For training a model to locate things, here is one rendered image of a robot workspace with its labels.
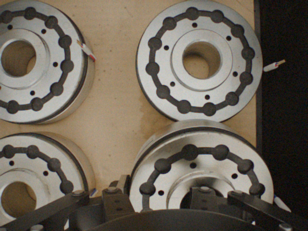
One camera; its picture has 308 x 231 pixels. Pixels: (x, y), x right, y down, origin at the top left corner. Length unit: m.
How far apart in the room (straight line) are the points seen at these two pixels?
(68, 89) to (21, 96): 0.04
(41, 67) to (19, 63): 0.04
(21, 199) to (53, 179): 0.05
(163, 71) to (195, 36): 0.04
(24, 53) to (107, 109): 0.09
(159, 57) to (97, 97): 0.07
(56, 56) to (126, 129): 0.09
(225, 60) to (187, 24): 0.04
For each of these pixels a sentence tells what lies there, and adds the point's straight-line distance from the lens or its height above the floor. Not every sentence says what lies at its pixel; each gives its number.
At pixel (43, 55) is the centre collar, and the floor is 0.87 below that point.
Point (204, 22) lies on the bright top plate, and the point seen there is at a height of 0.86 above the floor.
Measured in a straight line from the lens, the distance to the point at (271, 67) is 0.18.
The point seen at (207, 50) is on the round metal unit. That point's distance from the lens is 0.19.
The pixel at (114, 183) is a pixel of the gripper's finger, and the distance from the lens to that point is 0.17.
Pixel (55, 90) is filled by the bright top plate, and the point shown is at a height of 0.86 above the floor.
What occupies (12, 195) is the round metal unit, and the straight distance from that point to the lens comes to 0.22.
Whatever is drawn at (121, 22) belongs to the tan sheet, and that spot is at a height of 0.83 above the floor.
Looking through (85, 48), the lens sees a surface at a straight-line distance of 0.17.
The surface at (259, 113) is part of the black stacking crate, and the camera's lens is 0.22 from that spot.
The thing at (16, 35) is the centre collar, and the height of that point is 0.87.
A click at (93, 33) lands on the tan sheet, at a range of 0.22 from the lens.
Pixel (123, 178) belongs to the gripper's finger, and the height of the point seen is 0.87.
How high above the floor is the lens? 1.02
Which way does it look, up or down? 89 degrees down
